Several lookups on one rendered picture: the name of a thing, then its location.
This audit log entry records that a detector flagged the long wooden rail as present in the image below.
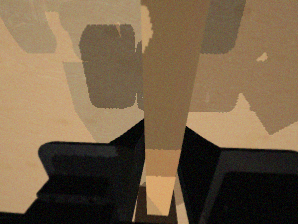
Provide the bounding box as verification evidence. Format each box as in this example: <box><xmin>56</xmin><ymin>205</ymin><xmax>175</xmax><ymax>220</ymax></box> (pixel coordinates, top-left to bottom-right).
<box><xmin>141</xmin><ymin>0</ymin><xmax>211</xmax><ymax>215</ymax></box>

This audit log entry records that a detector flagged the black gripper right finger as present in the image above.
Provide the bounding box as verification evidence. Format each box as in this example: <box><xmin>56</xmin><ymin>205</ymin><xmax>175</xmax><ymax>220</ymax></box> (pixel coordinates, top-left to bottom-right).
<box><xmin>177</xmin><ymin>126</ymin><xmax>298</xmax><ymax>224</ymax></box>

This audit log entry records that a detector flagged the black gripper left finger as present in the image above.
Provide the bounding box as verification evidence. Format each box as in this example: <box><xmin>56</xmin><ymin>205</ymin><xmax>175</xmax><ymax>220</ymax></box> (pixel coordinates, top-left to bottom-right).
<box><xmin>38</xmin><ymin>119</ymin><xmax>145</xmax><ymax>221</ymax></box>

